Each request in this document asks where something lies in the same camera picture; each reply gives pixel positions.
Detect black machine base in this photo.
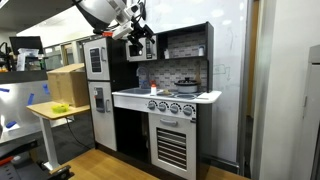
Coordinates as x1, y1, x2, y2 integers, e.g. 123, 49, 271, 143
0, 139, 75, 180

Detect grey storage cabinet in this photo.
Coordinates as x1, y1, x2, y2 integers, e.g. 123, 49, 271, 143
293, 44, 320, 180

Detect white bottle orange cap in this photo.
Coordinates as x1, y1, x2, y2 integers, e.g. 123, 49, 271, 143
150, 79, 158, 96

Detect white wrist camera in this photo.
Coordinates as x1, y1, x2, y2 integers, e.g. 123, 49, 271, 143
111, 21, 135, 41

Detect wooden side table white leg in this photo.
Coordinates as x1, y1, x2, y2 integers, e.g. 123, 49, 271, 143
26, 100, 91, 171

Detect black monitor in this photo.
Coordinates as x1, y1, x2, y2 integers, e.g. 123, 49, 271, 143
9, 35, 44, 56

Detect black floor cable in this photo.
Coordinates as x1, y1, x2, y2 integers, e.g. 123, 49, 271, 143
65, 116, 93, 151

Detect black white toy kitchen unit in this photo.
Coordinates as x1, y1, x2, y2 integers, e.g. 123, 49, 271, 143
83, 21, 223, 180

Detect grey toy sink basin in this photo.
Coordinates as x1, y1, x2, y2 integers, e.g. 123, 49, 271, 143
120, 87, 153, 96

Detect white toy refrigerator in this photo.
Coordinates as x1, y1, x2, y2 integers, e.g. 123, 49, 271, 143
83, 38, 112, 82

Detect grey stove knob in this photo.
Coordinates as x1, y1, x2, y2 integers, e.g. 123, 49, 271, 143
182, 104, 195, 117
157, 101, 169, 113
169, 102, 181, 115
147, 100, 158, 111

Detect fridge door with water dispenser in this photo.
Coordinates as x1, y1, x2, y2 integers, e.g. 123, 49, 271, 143
87, 80, 118, 152

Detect clear plastic container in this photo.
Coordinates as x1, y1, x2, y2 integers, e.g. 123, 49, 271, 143
16, 47, 40, 72

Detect large whiteboard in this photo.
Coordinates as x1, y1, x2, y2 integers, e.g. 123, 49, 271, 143
131, 0, 252, 165

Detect large cardboard box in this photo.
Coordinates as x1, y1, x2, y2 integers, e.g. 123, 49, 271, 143
46, 63, 90, 108

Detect grey toy faucet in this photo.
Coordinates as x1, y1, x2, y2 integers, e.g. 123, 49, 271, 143
135, 65, 150, 89

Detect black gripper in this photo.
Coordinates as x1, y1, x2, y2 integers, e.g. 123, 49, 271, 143
128, 22, 157, 51

